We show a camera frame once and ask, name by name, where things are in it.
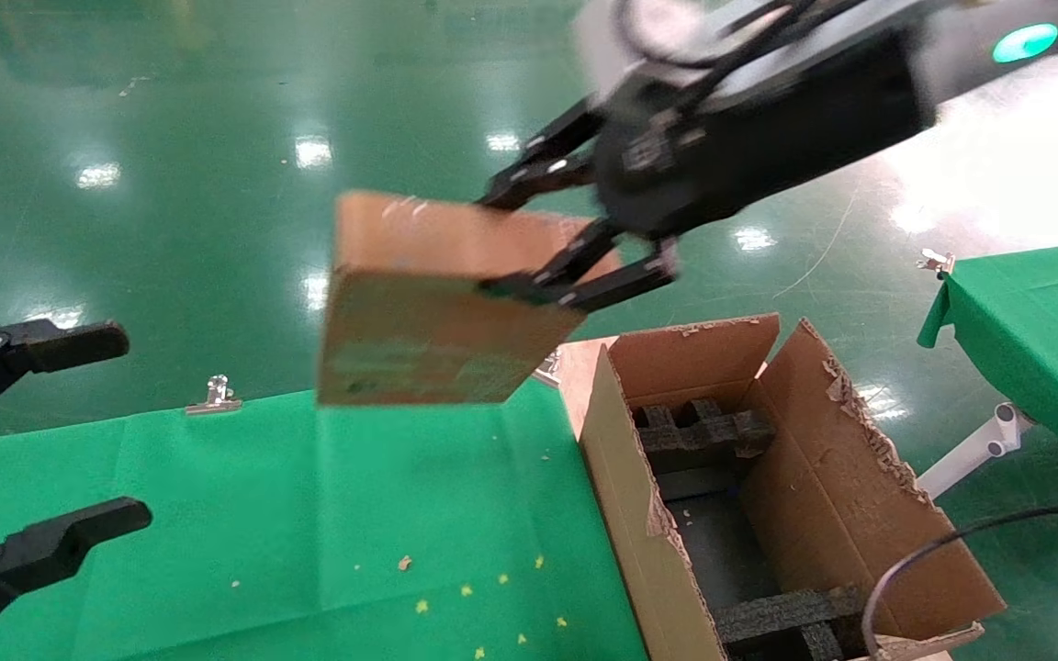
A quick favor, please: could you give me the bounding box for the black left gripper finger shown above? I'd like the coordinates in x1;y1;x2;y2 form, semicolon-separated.
0;319;130;440
0;497;153;645

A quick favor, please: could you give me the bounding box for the large open cardboard carton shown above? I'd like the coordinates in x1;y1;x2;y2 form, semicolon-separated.
558;312;1007;661

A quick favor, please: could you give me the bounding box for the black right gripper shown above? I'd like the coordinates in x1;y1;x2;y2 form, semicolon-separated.
477;28;939;315

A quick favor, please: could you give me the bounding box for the green tablecloth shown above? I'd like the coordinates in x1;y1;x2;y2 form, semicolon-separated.
0;367;649;661

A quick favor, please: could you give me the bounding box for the white table leg tube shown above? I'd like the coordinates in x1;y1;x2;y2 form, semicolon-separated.
915;402;1035;501

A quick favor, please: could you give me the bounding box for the small brown cardboard box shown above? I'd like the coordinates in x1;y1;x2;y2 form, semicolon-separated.
316;190;624;408

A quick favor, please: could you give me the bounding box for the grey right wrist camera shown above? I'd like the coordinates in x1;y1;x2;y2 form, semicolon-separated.
575;0;741;97

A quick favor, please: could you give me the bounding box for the black foam insert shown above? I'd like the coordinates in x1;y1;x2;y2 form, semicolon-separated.
713;586;870;661
635;398;778;460

